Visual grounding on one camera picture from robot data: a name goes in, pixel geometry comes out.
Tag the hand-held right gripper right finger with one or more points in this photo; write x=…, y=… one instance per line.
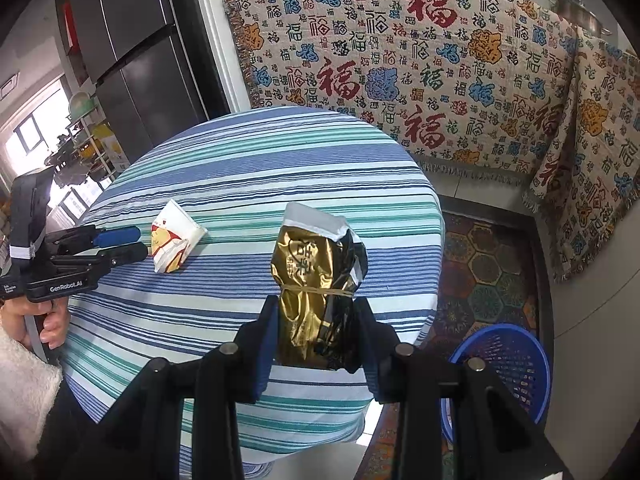
x=370, y=350

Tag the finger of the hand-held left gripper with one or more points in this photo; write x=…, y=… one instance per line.
x=117, y=236
x=125, y=255

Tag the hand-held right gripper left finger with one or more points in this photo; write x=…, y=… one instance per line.
x=262, y=350

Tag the white red printed packet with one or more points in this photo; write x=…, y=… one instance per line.
x=175, y=235

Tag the gold foil bag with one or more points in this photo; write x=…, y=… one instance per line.
x=300, y=280

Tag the blue plastic basket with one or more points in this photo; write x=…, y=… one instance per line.
x=520, y=355

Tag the person's left forearm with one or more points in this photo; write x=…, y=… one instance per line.
x=25, y=390

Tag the person's left hand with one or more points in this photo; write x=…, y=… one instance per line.
x=57, y=327

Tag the white storage rack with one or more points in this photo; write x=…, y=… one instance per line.
x=85, y=160

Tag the yellow cardboard box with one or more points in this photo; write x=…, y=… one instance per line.
x=110, y=145

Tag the green plastic basin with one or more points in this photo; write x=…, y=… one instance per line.
x=80, y=106

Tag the colourful hexagon pattern rug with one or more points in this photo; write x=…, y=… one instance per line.
x=480, y=270

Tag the blue striped tablecloth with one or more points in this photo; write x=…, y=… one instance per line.
x=250, y=170

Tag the grey refrigerator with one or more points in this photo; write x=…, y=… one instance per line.
x=140, y=60

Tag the red hanging cloth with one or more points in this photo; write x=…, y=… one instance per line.
x=70, y=27

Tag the large printed blanket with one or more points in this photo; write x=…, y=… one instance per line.
x=400, y=85

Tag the small printed blanket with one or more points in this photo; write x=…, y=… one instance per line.
x=590, y=160

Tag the steel pot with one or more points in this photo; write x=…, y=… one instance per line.
x=580, y=12

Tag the black door frame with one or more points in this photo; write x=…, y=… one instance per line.
x=210, y=35

